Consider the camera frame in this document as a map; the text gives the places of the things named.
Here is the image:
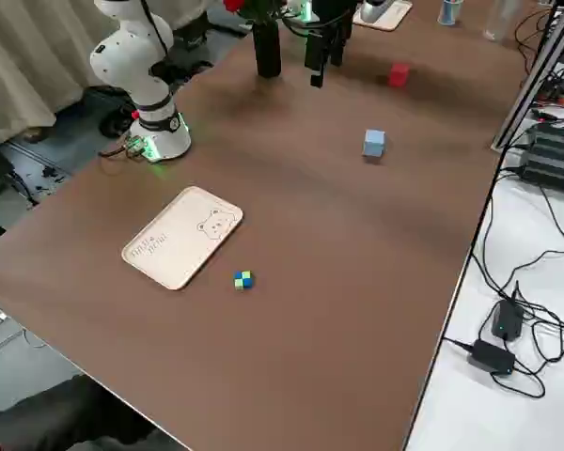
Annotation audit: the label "person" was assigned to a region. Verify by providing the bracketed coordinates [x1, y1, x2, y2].
[0, 374, 192, 451]

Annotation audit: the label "beige curtain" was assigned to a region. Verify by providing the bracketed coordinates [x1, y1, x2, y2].
[0, 0, 126, 154]

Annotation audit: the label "green blue checkered cube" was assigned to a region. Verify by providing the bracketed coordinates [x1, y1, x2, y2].
[233, 269, 257, 292]

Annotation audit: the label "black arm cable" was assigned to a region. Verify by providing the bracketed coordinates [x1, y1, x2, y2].
[137, 0, 173, 65]

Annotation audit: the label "black ribbed box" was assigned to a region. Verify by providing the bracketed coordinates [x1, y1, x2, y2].
[515, 121, 564, 194]

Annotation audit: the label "tray with rabbit print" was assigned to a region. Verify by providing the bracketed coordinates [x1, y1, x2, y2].
[351, 0, 414, 33]

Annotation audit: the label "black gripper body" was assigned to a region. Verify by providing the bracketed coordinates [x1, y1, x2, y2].
[309, 0, 358, 30]

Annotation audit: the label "red rose bouquet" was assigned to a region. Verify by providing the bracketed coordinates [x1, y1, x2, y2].
[222, 0, 290, 27]

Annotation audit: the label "green circuit board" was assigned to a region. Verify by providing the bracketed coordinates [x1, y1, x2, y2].
[123, 134, 148, 160]

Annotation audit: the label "tray with bear print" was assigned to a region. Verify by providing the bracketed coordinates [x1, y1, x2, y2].
[120, 185, 244, 291]

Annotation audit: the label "blue translucent pen cup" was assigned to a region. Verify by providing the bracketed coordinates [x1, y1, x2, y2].
[438, 0, 464, 25]

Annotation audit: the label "black power adapter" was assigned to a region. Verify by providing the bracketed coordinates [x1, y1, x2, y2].
[490, 298, 526, 341]
[466, 338, 518, 377]

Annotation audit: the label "aluminium camera post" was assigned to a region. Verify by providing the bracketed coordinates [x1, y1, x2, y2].
[490, 0, 564, 153]

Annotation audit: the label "blue foam block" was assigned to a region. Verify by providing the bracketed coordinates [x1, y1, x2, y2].
[361, 129, 388, 160]

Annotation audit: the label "red foam block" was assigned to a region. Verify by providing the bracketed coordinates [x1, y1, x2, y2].
[387, 62, 412, 89]

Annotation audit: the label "red clip wires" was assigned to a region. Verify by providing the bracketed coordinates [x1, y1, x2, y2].
[531, 64, 564, 125]

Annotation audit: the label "black vase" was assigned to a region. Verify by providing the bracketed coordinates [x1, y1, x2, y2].
[252, 23, 283, 78]

